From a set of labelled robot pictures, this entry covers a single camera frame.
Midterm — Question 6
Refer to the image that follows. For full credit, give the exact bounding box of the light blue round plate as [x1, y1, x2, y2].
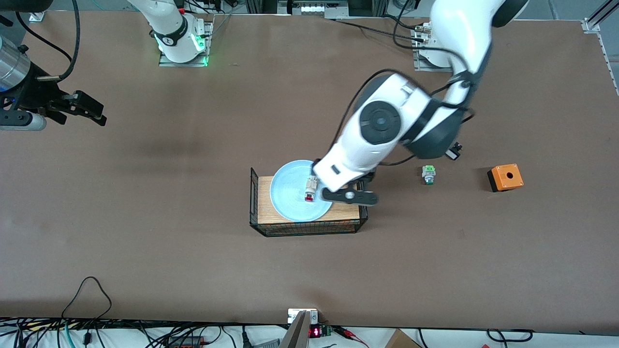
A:
[269, 159, 335, 223]

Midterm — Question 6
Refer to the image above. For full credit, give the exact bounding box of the light wooden board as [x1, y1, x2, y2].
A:
[257, 174, 361, 225]

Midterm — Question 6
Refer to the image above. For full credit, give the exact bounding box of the red clip lead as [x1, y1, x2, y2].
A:
[332, 325, 370, 348]

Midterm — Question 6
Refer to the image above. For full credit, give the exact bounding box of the brown cardboard piece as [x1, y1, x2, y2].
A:
[384, 329, 422, 348]

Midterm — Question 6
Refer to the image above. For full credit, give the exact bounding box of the black and orange power strip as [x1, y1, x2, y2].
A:
[166, 335, 207, 348]

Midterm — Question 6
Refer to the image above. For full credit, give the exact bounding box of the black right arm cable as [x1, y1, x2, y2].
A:
[14, 0, 82, 81]

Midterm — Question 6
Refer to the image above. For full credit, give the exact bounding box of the black wire mesh basket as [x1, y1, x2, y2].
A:
[250, 163, 368, 237]

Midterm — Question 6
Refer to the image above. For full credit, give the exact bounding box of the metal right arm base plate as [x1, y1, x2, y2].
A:
[159, 19, 214, 68]

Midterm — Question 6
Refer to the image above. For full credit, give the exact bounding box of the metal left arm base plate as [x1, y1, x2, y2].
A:
[411, 23, 455, 73]

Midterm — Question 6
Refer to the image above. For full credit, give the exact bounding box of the orange button enclosure box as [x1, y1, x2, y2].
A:
[487, 164, 524, 193]

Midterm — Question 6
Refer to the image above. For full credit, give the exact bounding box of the black cable across table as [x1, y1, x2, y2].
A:
[333, 14, 419, 41]

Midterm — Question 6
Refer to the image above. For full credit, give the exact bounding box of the silver metal bracket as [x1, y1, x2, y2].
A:
[287, 308, 319, 325]

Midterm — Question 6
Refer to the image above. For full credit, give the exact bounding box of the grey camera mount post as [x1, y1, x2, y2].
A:
[279, 311, 310, 348]

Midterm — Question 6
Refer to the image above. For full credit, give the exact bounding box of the black looped cable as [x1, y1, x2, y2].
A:
[61, 276, 113, 346]

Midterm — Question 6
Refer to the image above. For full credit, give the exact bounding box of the black coiled cable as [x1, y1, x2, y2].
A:
[486, 328, 535, 344]

